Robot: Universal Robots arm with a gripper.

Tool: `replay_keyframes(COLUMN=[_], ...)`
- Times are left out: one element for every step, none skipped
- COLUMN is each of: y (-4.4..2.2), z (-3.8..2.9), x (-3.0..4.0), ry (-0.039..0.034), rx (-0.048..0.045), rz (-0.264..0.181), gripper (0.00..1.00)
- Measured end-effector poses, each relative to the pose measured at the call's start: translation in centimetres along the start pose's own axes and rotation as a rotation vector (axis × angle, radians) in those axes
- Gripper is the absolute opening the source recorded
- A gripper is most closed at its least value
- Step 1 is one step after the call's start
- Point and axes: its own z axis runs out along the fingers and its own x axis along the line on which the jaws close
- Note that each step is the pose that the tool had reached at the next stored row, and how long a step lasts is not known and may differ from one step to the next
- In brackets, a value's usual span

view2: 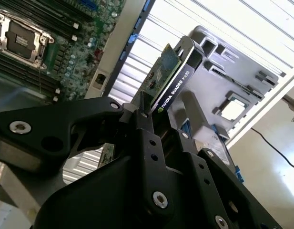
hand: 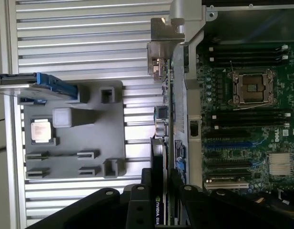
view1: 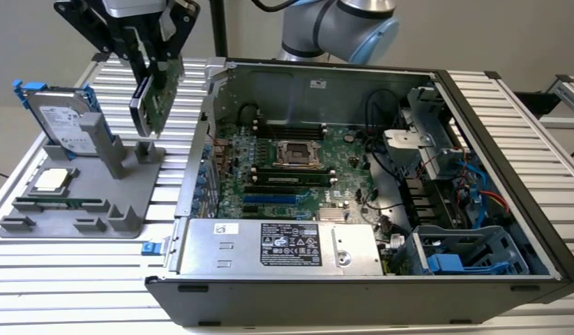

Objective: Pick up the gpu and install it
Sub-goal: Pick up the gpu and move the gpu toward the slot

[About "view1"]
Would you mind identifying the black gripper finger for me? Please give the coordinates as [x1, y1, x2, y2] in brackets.
[151, 0, 200, 91]
[52, 0, 153, 87]

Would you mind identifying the green graphics card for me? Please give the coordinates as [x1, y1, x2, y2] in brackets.
[128, 6, 185, 141]

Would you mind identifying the black stand pole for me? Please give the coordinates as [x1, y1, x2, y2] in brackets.
[208, 0, 231, 59]

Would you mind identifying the hard disk in blue carrier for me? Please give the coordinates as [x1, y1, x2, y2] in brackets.
[11, 80, 125, 162]

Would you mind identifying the black RAM slot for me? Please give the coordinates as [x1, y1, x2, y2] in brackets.
[255, 121, 328, 128]
[249, 167, 339, 176]
[257, 133, 329, 140]
[256, 129, 328, 136]
[255, 125, 328, 132]

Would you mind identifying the CPU socket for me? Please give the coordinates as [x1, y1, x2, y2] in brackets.
[273, 139, 325, 168]

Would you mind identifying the silver CPU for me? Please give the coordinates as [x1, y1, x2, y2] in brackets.
[31, 170, 79, 193]

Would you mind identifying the grey parts rack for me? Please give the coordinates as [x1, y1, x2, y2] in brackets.
[0, 113, 167, 240]

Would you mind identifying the green RAM stick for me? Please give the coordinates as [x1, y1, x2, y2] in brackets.
[256, 176, 332, 184]
[15, 198, 104, 207]

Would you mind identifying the black expansion slot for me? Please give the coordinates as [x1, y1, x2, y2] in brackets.
[243, 186, 303, 195]

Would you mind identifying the green motherboard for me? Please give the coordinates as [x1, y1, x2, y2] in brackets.
[212, 124, 379, 224]

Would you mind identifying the blue expansion slot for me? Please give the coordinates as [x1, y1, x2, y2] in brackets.
[243, 194, 301, 206]

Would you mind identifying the silver metal drive cage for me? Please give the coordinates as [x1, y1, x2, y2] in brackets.
[381, 87, 472, 181]

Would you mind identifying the small silver heatsink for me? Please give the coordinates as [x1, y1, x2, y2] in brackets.
[317, 208, 352, 223]

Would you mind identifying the blue case latch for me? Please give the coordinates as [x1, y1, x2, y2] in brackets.
[141, 236, 171, 256]

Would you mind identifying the silver power supply unit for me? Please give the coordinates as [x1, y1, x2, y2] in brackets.
[177, 218, 385, 277]

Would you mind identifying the black connector block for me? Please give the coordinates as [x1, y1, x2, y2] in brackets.
[514, 91, 562, 116]

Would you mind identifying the dark grey PC case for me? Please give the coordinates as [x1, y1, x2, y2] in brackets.
[144, 57, 574, 329]

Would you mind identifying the blue-grey disk bay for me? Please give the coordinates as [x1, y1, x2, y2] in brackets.
[391, 225, 533, 276]

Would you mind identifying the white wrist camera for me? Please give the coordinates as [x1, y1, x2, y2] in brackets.
[103, 0, 169, 17]

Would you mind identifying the small black wire loop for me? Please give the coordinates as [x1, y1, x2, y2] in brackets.
[239, 102, 264, 127]

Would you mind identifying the large black wire loop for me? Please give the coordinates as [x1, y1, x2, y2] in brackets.
[364, 89, 403, 140]

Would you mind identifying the blue wire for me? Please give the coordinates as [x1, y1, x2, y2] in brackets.
[453, 160, 490, 203]

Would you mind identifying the red wire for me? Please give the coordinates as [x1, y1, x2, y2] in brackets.
[480, 190, 509, 214]

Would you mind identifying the aluminium frame table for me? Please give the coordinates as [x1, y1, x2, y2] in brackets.
[537, 75, 574, 130]

